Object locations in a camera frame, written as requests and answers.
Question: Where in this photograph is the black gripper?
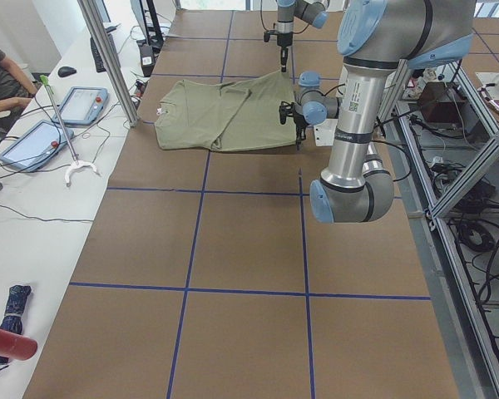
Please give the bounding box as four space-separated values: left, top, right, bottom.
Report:
294 115 308 145
275 22 292 72

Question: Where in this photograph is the olive green long-sleeve shirt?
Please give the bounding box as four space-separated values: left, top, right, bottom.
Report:
155 71 296 152

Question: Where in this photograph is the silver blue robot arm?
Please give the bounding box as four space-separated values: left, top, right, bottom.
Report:
273 0 328 72
299 1 476 223

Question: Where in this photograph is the black keyboard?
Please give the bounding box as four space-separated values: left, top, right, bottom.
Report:
90 32 117 73

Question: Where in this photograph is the blue teach pendant far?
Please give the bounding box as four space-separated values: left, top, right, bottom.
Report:
58 86 109 127

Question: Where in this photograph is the blue teach pendant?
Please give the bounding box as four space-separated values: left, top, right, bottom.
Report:
58 86 109 127
0 121 74 172

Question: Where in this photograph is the black computer mouse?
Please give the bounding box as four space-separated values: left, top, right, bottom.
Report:
57 66 77 77

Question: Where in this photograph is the white reacher grabber stick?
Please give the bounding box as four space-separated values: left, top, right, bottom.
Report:
40 75 100 187

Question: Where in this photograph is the blue teach pendant near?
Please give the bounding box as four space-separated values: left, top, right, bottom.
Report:
0 121 74 172

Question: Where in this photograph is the dark blue folded umbrella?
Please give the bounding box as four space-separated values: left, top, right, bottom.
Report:
0 285 32 365

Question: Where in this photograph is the red cylindrical bottle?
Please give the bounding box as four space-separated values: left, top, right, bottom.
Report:
0 328 38 361

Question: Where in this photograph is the grey aluminium frame post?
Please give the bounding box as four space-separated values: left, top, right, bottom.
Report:
77 0 139 127

